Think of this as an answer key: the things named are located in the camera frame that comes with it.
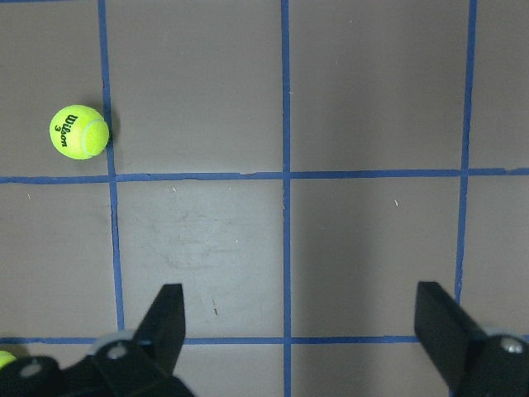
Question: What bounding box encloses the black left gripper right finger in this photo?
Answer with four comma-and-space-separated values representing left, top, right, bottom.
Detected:
414, 281, 528, 396

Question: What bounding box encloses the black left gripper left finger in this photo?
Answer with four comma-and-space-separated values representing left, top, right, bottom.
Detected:
1, 284, 193, 396

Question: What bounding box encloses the yellow tennis ball lower left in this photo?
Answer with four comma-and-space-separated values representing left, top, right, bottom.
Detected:
0, 351, 17, 369

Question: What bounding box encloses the yellow tennis ball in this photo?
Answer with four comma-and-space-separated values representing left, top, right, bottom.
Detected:
49, 105, 110, 160
0, 351, 17, 369

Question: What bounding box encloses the yellow tennis ball upper left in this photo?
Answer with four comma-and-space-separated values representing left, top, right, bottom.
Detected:
49, 105, 110, 160

